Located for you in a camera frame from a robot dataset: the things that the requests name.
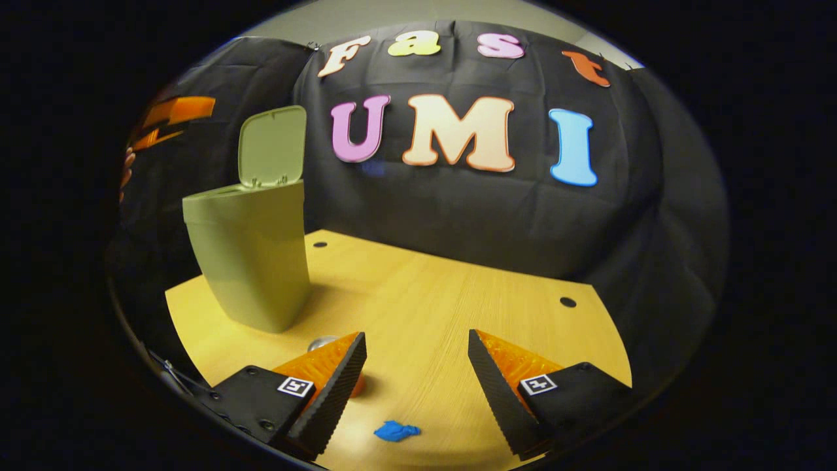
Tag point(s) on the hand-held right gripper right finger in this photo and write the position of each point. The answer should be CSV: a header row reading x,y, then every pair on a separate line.
x,y
494,392

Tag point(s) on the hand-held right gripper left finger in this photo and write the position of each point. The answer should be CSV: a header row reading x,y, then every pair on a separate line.
x,y
343,386

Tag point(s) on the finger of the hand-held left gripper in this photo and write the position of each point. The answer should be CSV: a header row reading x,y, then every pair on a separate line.
x,y
157,139
183,108

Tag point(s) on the red pop can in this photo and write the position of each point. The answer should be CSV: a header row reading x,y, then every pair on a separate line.
x,y
320,342

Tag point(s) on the blue paper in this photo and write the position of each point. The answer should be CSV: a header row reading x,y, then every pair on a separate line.
x,y
395,431

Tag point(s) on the green desktop garbage bin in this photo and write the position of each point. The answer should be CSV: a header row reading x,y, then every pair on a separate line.
x,y
252,255

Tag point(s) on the wooden desktop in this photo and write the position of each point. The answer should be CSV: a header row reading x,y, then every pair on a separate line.
x,y
425,314

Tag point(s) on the black backdrop cloth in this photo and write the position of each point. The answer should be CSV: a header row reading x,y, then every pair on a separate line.
x,y
458,209

